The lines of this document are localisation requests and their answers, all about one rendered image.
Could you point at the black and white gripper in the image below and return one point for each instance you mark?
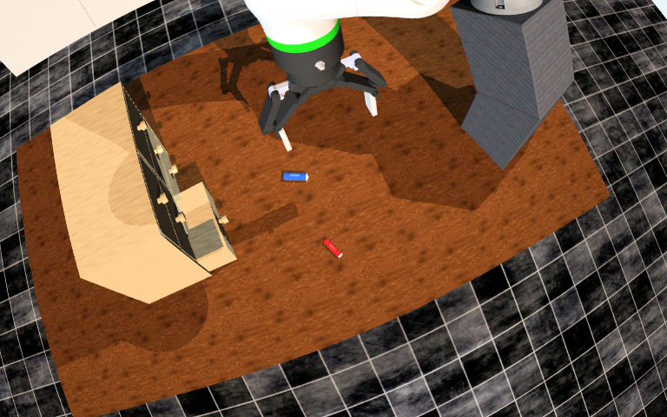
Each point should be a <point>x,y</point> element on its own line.
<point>276,112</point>

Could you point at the blue aa battery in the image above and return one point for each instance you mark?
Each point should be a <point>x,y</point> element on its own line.
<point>295,176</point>

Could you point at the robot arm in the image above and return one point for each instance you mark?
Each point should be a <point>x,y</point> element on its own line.
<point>304,38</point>

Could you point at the small wooden chest of drawers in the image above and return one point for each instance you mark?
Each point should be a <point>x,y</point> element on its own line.
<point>114,234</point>

